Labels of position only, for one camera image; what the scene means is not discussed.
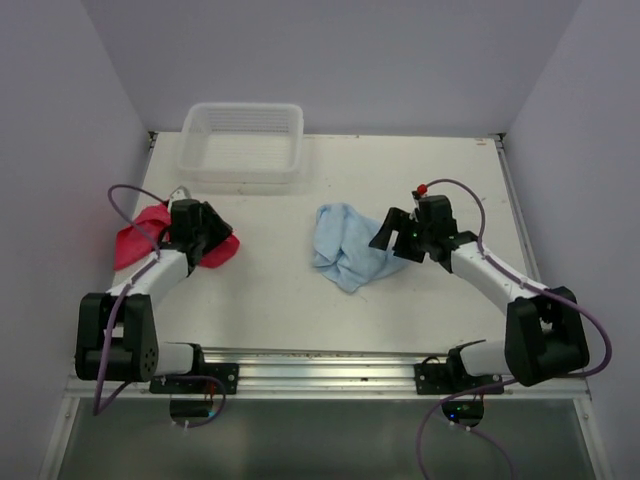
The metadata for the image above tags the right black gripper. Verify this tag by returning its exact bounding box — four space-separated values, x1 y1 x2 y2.
369 207 433 264

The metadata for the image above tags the light blue towel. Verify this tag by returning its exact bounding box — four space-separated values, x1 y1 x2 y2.
312 203 408 294

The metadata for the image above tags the red towel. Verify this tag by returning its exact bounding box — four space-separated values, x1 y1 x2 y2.
113 204 240 271

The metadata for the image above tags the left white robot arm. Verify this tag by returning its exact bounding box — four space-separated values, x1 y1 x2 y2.
75 199 232 393

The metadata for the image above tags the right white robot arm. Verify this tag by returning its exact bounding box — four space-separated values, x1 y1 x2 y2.
369 195 590 393

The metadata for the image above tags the white plastic mesh basket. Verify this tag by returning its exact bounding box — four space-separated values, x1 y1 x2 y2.
175 102 304 184

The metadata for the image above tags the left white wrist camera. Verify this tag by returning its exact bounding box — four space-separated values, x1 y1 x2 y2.
169 186 192 202

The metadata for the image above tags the aluminium side rail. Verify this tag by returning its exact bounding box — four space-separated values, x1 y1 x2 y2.
491 133 540 281

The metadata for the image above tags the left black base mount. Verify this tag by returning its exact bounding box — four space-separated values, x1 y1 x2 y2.
149 363 240 395

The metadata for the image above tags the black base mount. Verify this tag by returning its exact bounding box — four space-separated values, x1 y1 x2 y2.
149 363 240 395
413 348 504 395

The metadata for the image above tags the aluminium front rail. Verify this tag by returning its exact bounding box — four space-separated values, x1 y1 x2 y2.
64 347 591 401

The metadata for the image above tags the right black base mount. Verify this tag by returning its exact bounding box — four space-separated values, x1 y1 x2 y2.
413 348 504 395

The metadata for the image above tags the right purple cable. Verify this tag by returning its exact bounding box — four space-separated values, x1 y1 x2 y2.
414 178 614 480

